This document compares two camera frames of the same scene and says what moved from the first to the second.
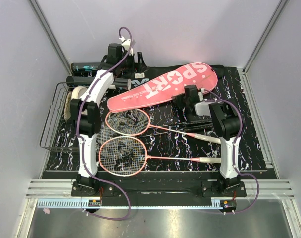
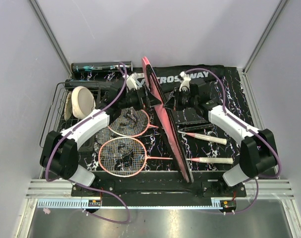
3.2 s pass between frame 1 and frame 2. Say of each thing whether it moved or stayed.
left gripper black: moved
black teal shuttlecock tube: stayed
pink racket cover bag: moved
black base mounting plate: stayed
